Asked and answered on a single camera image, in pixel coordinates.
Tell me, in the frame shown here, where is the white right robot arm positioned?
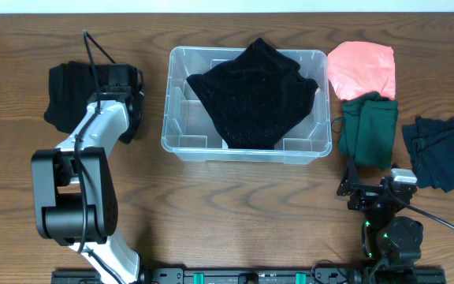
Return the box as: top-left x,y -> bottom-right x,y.
337,159 -> 423,283

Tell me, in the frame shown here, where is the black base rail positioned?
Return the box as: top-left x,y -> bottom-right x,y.
51,266 -> 448,284

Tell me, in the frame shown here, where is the dark navy garment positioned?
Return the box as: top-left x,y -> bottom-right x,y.
402,117 -> 454,192

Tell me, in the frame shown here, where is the clear plastic storage bin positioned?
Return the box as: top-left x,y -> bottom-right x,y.
161,46 -> 333,165

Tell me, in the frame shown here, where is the dark green folded garment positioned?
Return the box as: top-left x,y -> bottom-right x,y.
338,92 -> 399,170

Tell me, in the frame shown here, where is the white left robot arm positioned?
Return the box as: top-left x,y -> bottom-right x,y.
31,62 -> 144,283

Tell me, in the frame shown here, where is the pink folded garment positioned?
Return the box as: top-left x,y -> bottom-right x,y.
327,41 -> 396,101

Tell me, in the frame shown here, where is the black sparkly knit garment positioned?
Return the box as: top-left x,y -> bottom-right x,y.
187,38 -> 319,150

